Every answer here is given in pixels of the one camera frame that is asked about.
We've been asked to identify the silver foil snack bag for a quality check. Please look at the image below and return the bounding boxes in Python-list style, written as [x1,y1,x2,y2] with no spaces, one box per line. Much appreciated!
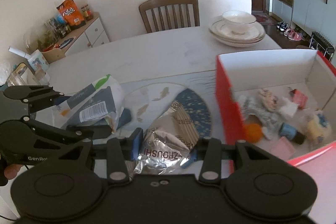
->
[134,101,199,175]

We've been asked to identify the white blue plastic bag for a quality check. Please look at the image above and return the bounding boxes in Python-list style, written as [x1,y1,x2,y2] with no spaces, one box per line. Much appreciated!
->
[35,74,131,132]

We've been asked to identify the orange tangerine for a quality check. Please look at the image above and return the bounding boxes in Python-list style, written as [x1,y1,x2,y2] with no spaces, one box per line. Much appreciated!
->
[244,123,263,143]

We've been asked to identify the clear plastic wrapper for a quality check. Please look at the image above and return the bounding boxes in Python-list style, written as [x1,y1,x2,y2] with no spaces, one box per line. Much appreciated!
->
[238,95,281,140]

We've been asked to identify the pink ribbed small item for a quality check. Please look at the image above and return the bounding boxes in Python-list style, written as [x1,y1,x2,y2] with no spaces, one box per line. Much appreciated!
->
[269,136,296,161]

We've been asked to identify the blue black small bottle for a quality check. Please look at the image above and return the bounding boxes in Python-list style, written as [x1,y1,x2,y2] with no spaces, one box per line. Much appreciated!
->
[278,123,306,145]

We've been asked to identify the pink binder clip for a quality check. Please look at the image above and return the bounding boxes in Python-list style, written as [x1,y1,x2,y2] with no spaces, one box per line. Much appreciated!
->
[289,89,308,110]

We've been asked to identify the left hand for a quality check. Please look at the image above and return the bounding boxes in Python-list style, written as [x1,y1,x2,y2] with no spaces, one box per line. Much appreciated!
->
[0,155,23,186]

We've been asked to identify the blue gold table mat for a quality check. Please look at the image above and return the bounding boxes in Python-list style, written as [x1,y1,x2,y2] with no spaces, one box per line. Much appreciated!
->
[170,89,212,140]

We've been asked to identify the glass pitcher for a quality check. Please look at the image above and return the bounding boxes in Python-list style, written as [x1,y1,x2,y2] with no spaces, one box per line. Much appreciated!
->
[6,63,33,86]

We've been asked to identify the drinking glass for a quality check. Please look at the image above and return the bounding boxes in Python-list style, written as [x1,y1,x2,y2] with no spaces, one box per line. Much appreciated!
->
[34,68,51,86]

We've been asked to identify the blue patterned tissue box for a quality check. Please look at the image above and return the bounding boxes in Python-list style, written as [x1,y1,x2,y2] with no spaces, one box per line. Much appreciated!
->
[27,50,50,72]

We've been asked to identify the cardboard tray box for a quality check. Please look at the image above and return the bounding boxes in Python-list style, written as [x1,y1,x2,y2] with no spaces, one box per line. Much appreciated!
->
[42,43,68,64]

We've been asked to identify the red white cardboard box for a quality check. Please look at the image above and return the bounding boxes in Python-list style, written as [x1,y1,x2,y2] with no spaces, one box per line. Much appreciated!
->
[214,48,336,175]

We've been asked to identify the white sideboard cabinet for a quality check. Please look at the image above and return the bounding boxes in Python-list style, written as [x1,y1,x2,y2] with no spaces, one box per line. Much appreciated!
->
[58,12,110,56]

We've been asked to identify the white stacked plates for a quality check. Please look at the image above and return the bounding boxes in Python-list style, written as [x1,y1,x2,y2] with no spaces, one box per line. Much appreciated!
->
[209,16,266,48]

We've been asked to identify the red lid jars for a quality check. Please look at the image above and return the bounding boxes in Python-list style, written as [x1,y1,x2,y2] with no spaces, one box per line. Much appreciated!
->
[81,5,93,21]

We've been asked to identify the orange snack bag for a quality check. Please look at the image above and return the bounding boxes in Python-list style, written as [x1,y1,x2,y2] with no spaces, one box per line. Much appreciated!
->
[56,0,85,30]

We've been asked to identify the white bowl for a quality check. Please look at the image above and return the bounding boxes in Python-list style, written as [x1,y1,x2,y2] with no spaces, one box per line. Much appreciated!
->
[222,10,257,35]

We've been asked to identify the brown wooden chair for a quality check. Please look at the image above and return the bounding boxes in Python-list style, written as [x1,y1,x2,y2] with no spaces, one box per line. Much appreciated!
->
[138,0,200,34]

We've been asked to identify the black shoe rack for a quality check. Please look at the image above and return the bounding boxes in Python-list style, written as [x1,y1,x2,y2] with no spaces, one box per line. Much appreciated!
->
[309,31,335,61]

